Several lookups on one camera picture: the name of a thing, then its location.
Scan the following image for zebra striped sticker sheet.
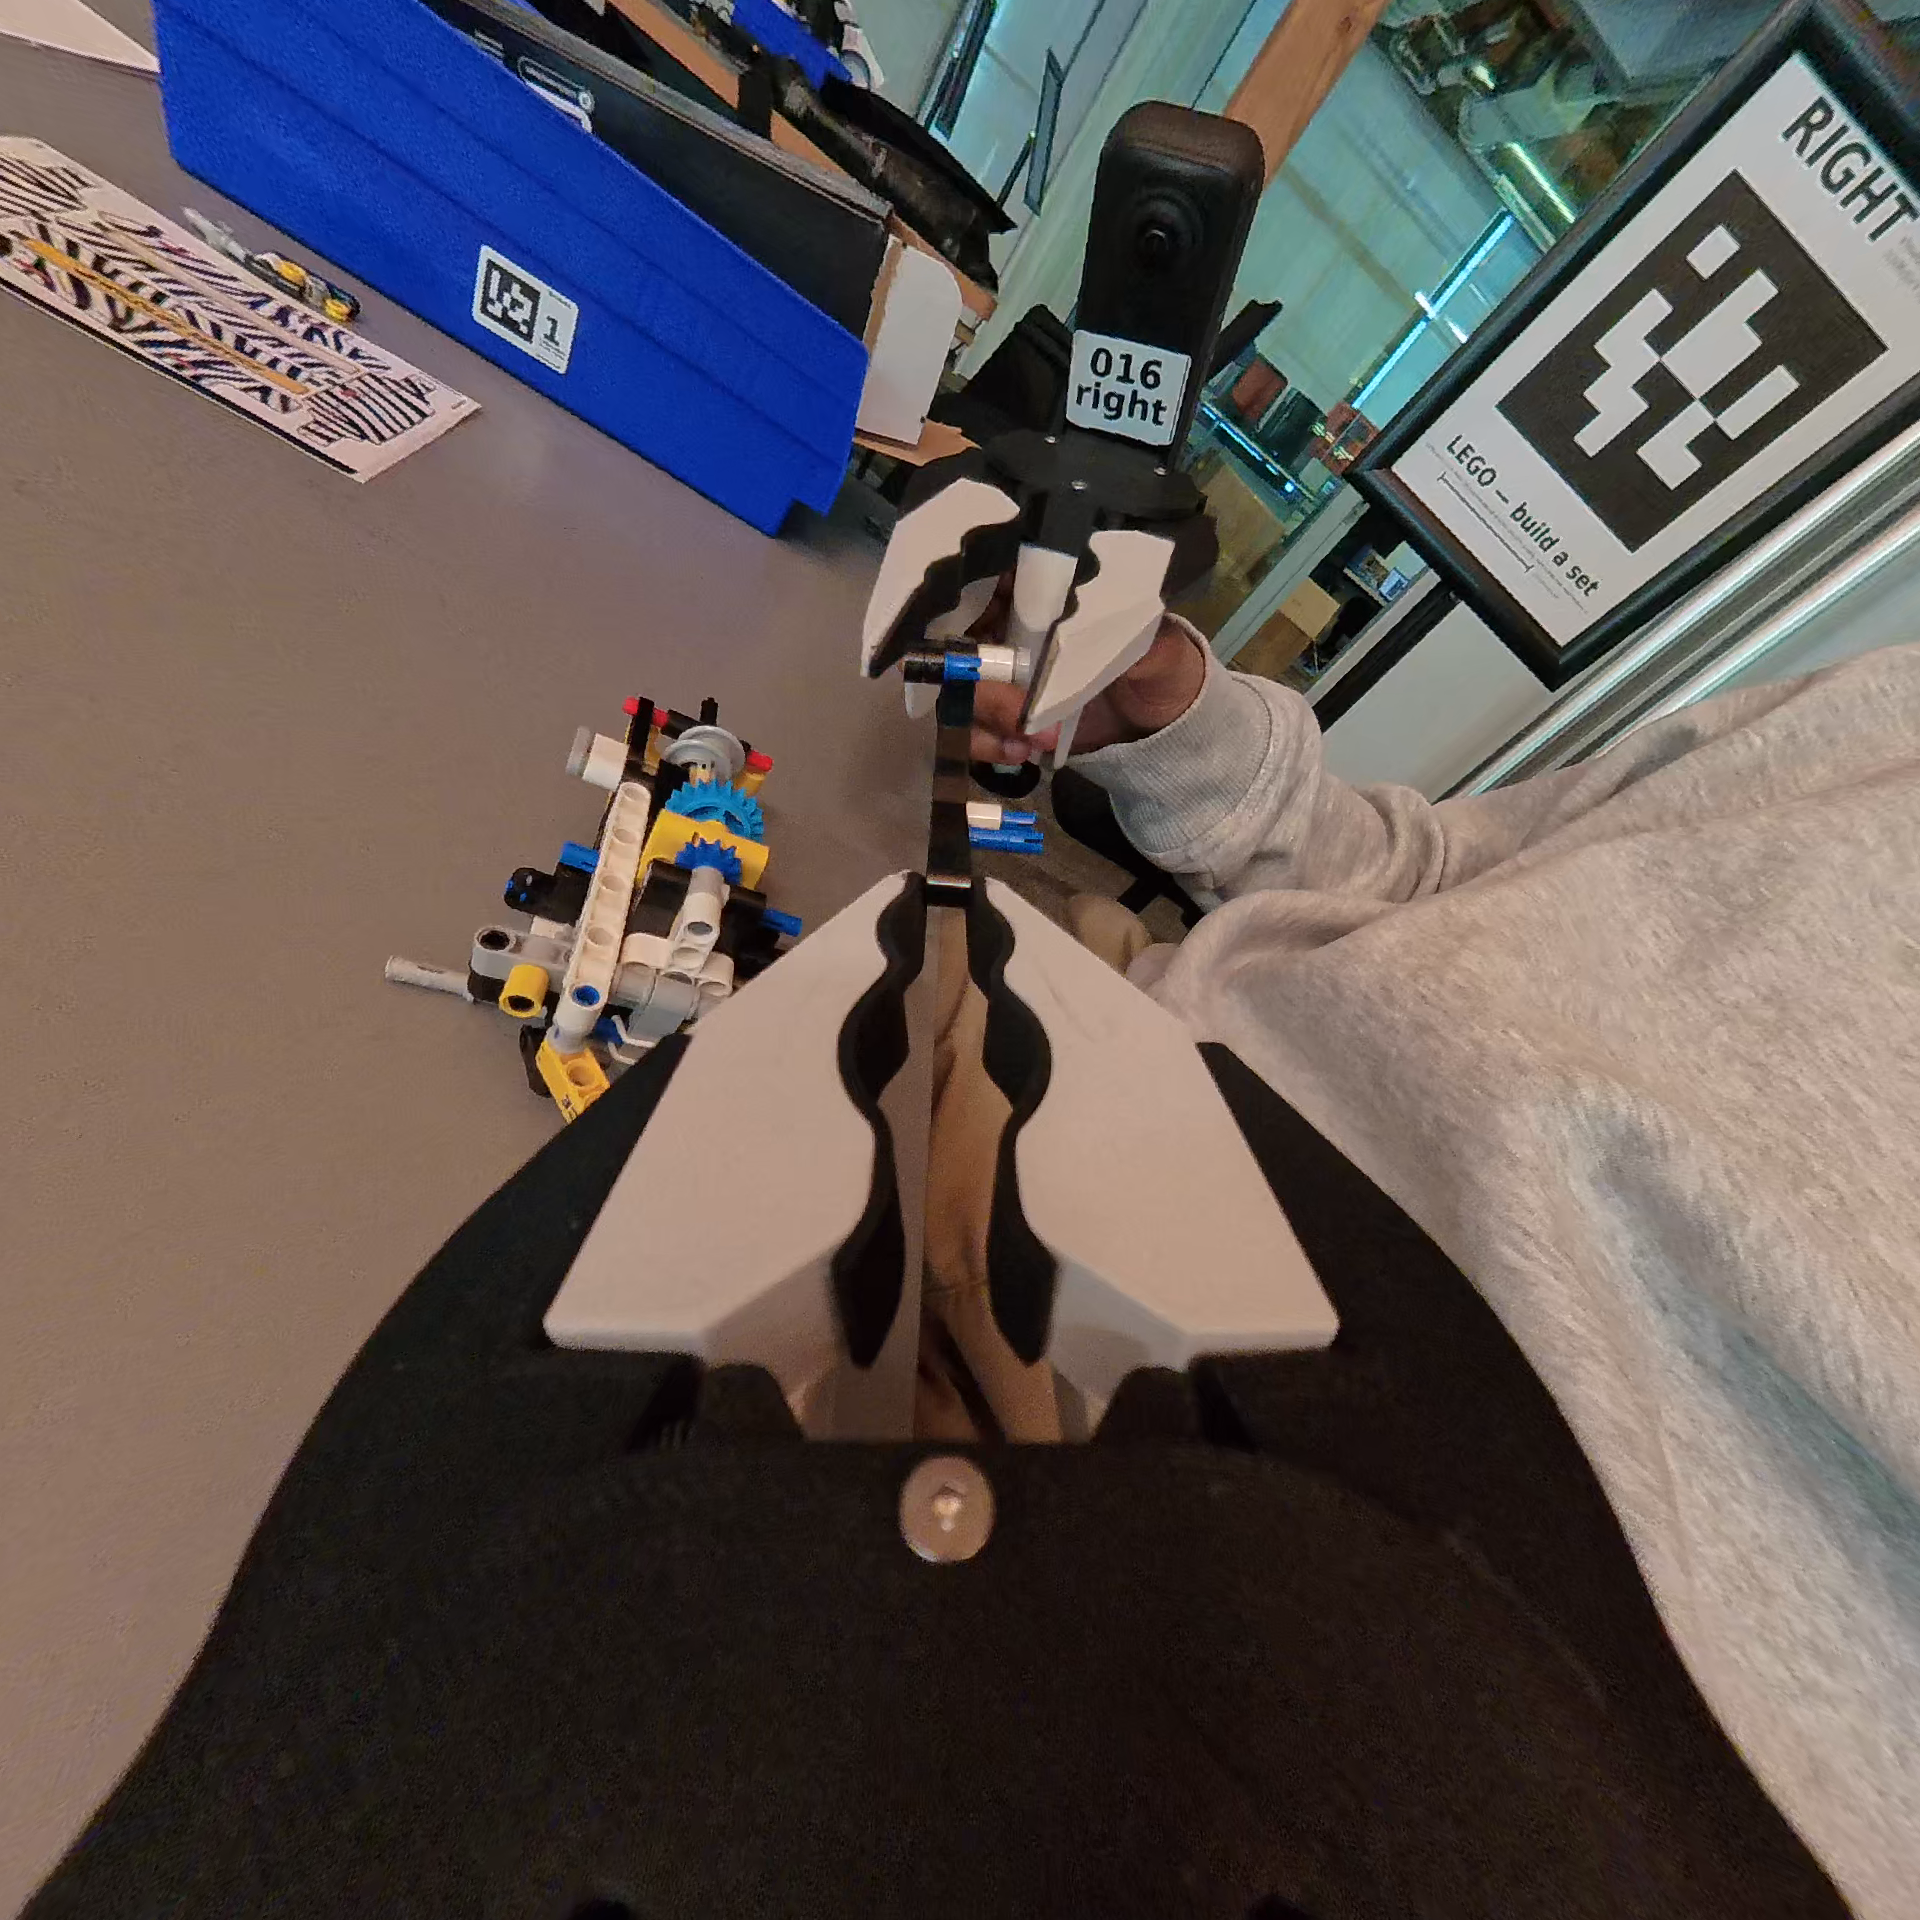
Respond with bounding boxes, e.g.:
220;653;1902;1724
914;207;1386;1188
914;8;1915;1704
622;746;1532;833
0;135;482;484

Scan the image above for brown cardboard box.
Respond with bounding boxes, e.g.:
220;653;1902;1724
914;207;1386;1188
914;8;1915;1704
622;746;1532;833
853;223;1001;466

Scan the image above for blue plastic bin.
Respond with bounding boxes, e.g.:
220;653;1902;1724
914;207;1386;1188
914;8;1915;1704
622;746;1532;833
150;0;873;538

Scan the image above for aluminium frame rail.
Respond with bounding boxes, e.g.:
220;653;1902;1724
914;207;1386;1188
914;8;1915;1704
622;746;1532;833
1437;428;1920;800

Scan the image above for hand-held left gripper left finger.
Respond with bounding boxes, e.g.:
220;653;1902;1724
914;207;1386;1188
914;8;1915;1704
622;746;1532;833
539;870;940;1444

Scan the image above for person's right hand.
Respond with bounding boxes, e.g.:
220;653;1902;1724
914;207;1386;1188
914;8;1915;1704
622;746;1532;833
967;612;1212;770

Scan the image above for small yellow black tool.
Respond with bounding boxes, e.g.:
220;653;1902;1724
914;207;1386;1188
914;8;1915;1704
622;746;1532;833
183;207;365;326

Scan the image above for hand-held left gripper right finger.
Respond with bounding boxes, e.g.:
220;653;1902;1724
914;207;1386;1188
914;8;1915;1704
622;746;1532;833
965;880;1340;1444

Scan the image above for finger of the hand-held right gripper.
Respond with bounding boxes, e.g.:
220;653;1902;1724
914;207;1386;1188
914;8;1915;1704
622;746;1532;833
1023;526;1182;770
859;479;1029;688

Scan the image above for black framed sign board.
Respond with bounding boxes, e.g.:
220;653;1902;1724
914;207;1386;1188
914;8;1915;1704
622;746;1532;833
1341;0;1920;695

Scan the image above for person's right forearm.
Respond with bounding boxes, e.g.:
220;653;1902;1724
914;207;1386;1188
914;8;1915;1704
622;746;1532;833
1057;616;1920;1920

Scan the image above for black lego beam with pins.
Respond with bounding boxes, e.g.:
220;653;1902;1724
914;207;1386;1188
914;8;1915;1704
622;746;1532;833
901;638;1052;912

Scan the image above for partly built lego model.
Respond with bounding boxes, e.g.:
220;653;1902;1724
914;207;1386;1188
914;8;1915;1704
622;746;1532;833
381;692;807;1126

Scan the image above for white paper sheet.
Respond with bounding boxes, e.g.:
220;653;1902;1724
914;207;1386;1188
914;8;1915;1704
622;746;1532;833
0;0;159;78

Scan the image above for person's tan trousers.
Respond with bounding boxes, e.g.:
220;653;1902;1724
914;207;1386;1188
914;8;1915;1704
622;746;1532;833
914;885;1161;1444

